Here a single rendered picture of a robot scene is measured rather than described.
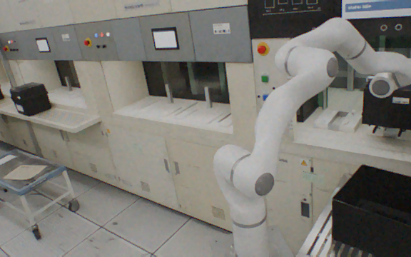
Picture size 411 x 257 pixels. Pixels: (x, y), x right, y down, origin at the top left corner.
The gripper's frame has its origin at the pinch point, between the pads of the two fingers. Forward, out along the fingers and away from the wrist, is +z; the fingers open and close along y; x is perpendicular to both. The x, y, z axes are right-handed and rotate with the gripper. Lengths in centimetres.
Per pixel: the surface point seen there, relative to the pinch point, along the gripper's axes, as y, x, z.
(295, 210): -41, -81, -18
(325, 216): -12, -47, -55
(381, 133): -3.7, -34.2, 1.4
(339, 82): -44, -32, 71
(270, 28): -50, 21, -19
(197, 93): -139, -34, 26
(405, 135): 6.7, -33.5, 1.4
